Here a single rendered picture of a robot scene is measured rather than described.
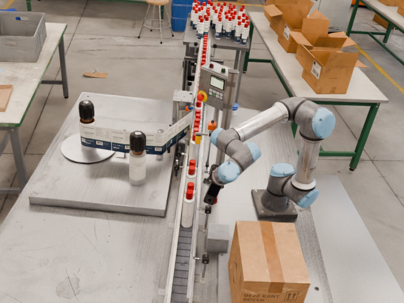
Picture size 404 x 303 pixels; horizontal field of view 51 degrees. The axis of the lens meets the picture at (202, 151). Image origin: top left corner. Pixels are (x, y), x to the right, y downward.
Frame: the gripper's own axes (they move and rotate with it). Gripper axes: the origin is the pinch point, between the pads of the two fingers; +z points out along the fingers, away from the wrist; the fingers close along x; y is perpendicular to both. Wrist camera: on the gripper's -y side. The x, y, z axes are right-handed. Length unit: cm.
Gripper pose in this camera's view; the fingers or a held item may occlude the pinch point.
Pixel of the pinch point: (209, 186)
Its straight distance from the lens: 190.9
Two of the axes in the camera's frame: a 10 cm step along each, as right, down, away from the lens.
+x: -9.3, -3.5, -1.1
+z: -1.8, 1.7, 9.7
